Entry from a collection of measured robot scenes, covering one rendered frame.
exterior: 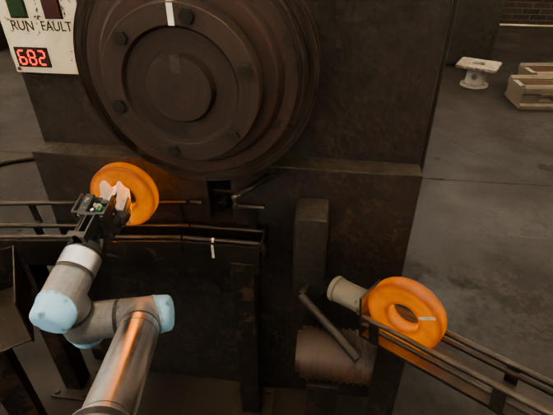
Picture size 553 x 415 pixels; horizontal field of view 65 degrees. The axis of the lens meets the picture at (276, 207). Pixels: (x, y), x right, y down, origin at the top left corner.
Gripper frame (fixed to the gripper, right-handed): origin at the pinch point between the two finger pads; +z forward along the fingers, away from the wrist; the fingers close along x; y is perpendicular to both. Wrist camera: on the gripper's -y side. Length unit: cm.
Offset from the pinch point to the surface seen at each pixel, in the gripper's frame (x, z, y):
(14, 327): 20.3, -28.7, -16.5
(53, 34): 14.6, 19.9, 26.4
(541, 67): -231, 320, -159
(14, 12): 21.9, 20.6, 31.0
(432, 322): -68, -24, -6
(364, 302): -56, -19, -10
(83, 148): 15.2, 12.5, 0.1
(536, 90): -205, 259, -143
